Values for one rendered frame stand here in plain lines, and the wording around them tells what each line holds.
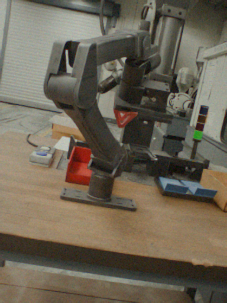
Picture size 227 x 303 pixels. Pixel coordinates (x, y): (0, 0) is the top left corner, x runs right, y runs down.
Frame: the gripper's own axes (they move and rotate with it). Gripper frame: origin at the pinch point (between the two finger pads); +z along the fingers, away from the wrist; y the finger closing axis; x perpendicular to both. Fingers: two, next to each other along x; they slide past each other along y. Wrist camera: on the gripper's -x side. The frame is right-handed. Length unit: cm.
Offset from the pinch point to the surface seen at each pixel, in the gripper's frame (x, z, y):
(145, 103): -9.4, 5.7, 20.3
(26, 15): 252, 344, 912
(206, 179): -35.1, 21.3, 3.1
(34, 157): 25.1, 19.9, -0.6
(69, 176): 12.4, 14.3, -11.5
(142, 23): -4.7, -12.8, 47.0
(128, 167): -7.8, 27.0, 8.8
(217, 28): -335, 271, 917
